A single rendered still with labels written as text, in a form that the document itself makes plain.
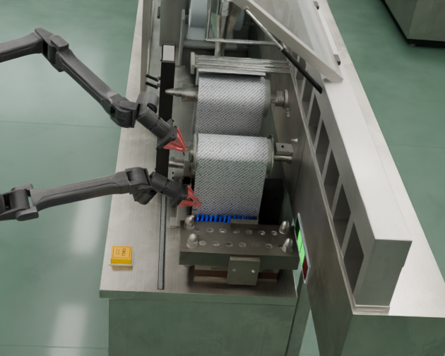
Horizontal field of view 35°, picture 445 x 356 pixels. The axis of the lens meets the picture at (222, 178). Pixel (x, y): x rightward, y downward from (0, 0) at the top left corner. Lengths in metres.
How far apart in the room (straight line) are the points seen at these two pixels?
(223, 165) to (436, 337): 0.96
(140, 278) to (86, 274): 1.33
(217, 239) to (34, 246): 1.70
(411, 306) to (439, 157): 3.46
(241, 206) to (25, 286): 1.55
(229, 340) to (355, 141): 1.02
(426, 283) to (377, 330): 0.18
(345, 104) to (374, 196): 0.41
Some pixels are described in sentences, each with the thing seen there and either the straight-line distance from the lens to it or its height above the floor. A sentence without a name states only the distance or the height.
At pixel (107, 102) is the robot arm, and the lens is 2.31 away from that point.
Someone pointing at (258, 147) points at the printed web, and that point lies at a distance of 2.36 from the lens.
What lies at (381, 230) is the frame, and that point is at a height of 1.65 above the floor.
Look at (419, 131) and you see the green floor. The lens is 5.34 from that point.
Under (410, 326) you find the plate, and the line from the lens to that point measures 1.71.
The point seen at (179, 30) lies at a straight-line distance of 3.24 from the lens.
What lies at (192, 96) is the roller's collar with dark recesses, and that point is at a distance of 2.53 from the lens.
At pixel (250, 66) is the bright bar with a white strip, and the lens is 2.55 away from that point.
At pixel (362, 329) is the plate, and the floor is 1.39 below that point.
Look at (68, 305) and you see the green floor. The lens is 3.58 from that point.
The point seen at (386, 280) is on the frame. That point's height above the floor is 1.53.
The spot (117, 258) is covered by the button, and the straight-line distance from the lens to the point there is 2.44.
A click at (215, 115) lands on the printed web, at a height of 1.29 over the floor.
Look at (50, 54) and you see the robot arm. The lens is 2.53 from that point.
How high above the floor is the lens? 2.58
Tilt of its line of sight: 36 degrees down
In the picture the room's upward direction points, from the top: 7 degrees clockwise
